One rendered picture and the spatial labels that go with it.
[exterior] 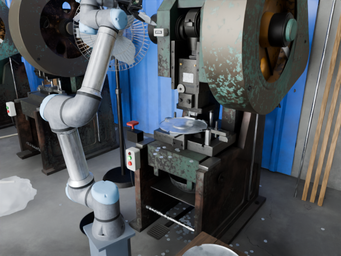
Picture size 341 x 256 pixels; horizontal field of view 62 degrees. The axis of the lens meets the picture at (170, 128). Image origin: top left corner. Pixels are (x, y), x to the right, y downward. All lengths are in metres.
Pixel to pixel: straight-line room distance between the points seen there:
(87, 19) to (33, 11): 1.32
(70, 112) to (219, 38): 0.64
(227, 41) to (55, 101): 0.70
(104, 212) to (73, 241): 0.84
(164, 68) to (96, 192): 0.84
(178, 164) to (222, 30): 0.84
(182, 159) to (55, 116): 0.79
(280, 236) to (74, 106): 1.63
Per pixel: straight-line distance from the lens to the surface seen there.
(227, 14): 1.18
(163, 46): 1.72
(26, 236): 2.29
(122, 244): 1.42
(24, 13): 2.53
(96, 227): 1.39
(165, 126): 1.70
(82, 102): 1.09
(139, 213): 2.04
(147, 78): 3.57
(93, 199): 1.32
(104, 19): 1.19
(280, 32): 1.44
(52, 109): 1.18
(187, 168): 1.66
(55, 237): 2.21
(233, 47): 1.16
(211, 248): 1.44
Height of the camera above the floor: 1.35
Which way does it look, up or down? 20 degrees down
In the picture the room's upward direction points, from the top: straight up
